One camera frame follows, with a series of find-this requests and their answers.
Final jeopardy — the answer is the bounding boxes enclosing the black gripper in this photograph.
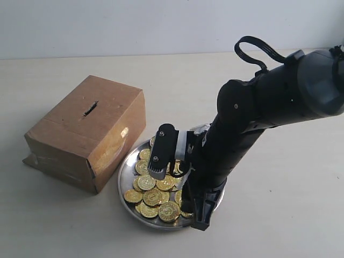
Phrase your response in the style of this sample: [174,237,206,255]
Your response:
[174,125,227,231]

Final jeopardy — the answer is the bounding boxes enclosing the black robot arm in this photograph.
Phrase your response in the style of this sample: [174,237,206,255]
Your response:
[174,47,343,231]

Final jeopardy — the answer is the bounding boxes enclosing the brown cardboard slotted box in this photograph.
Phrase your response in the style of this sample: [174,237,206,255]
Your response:
[23,75,146,194]

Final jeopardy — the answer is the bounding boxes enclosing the gold coin front centre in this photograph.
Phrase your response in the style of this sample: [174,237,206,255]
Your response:
[158,201,180,223]

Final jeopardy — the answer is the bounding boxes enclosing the gold coin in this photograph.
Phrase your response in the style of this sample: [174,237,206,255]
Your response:
[158,201,180,223]
[135,159,149,175]
[138,175,156,191]

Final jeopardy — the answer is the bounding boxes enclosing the round silver metal plate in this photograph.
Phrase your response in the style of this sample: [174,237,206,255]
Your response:
[117,138,225,231]

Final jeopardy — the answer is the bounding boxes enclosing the gold coin left middle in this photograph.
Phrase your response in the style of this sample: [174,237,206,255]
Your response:
[138,175,156,191]

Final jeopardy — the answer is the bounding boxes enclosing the gold coin front left edge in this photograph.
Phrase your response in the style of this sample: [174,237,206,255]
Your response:
[123,189,143,204]

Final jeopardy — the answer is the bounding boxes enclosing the gold coin left upper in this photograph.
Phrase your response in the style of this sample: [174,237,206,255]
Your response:
[135,159,149,175]

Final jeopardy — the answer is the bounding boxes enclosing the black looped cable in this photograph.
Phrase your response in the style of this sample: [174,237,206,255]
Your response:
[234,35,286,76]

